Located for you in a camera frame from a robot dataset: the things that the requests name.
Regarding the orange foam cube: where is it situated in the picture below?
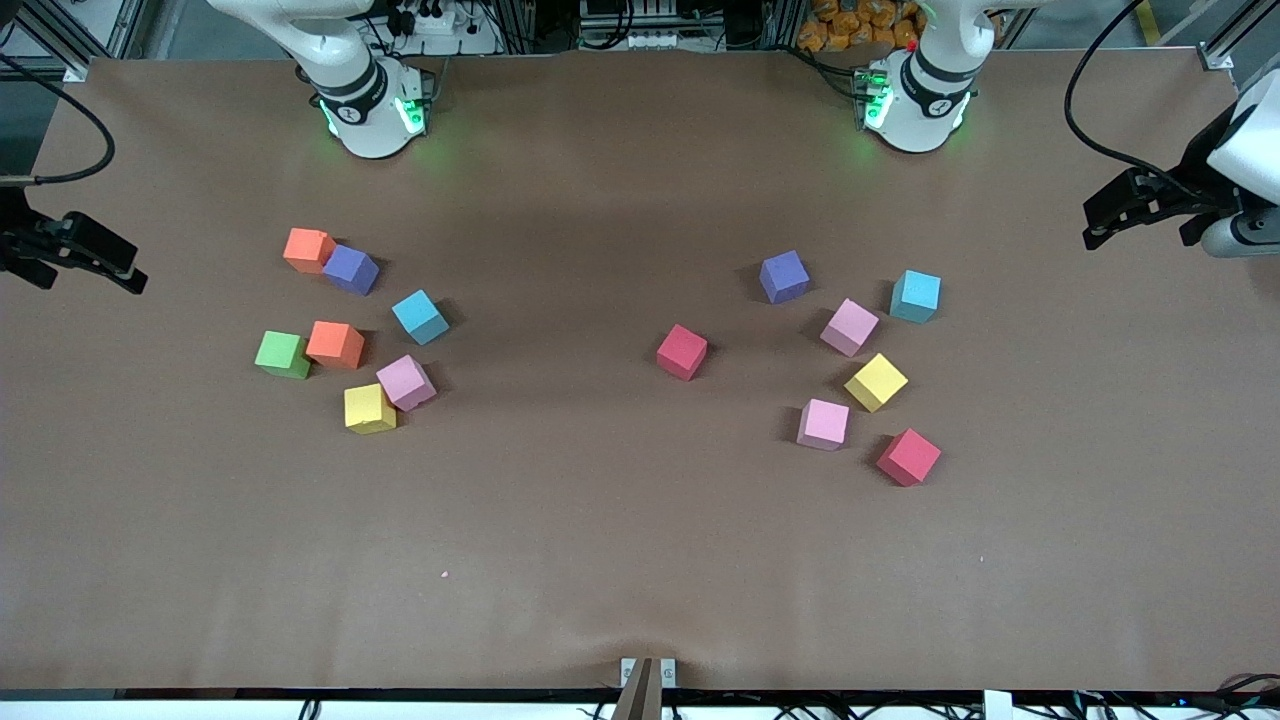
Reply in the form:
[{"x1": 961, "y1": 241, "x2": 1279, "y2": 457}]
[
  {"x1": 305, "y1": 320, "x2": 366, "y2": 371},
  {"x1": 283, "y1": 228, "x2": 337, "y2": 275}
]

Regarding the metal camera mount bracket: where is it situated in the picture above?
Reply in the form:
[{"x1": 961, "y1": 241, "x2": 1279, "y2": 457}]
[{"x1": 620, "y1": 656, "x2": 678, "y2": 720}]

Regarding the deep pink foam cube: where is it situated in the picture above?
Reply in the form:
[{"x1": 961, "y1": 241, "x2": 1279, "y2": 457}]
[
  {"x1": 876, "y1": 428, "x2": 943, "y2": 488},
  {"x1": 656, "y1": 323, "x2": 709, "y2": 382}
]

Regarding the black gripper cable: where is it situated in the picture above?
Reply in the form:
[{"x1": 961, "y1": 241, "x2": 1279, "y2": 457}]
[
  {"x1": 1063, "y1": 0, "x2": 1201, "y2": 193},
  {"x1": 0, "y1": 52, "x2": 117, "y2": 188}
]

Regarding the green foam cube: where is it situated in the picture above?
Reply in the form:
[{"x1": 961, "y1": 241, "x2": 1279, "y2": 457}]
[{"x1": 254, "y1": 331, "x2": 313, "y2": 380}]

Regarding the pale pink foam cube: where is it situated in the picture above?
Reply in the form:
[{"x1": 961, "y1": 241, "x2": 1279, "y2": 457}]
[
  {"x1": 797, "y1": 398, "x2": 851, "y2": 452},
  {"x1": 820, "y1": 298, "x2": 881, "y2": 358},
  {"x1": 376, "y1": 354, "x2": 438, "y2": 412}
]

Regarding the white power strip with plugs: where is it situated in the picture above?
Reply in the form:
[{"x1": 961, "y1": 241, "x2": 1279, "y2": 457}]
[{"x1": 385, "y1": 0, "x2": 458, "y2": 37}]

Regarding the aluminium frame profile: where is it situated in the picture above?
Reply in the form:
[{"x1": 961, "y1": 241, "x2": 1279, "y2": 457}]
[
  {"x1": 1195, "y1": 0, "x2": 1280, "y2": 73},
  {"x1": 15, "y1": 0, "x2": 136, "y2": 83}
]

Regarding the table cover sheet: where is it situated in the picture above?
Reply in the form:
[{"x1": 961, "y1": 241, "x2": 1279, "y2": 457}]
[{"x1": 0, "y1": 48, "x2": 1280, "y2": 693}]

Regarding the purple foam cube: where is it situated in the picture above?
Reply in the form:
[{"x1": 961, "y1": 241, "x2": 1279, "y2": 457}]
[
  {"x1": 322, "y1": 244, "x2": 381, "y2": 297},
  {"x1": 759, "y1": 250, "x2": 811, "y2": 305}
]

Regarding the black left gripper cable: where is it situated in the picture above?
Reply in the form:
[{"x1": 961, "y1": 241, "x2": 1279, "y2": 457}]
[{"x1": 1063, "y1": 0, "x2": 1201, "y2": 193}]

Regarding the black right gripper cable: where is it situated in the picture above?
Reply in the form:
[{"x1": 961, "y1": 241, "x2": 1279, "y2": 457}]
[{"x1": 0, "y1": 52, "x2": 117, "y2": 188}]

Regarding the cyan foam cube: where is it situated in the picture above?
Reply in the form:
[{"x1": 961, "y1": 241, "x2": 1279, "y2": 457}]
[
  {"x1": 890, "y1": 269, "x2": 942, "y2": 324},
  {"x1": 391, "y1": 289, "x2": 450, "y2": 346}
]

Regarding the yellow foam cube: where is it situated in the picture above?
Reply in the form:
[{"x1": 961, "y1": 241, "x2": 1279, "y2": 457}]
[
  {"x1": 344, "y1": 383, "x2": 398, "y2": 435},
  {"x1": 844, "y1": 352, "x2": 910, "y2": 413}
]

